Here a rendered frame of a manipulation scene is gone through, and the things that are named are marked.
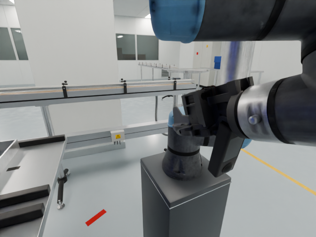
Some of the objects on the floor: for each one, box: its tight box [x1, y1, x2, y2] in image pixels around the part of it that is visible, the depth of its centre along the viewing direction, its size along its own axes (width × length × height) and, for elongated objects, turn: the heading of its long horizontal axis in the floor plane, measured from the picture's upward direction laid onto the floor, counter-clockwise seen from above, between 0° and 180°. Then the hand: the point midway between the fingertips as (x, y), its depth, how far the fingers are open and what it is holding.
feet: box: [57, 168, 71, 210], centre depth 153 cm, size 8×50×14 cm, turn 21°
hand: (181, 126), depth 41 cm, fingers closed
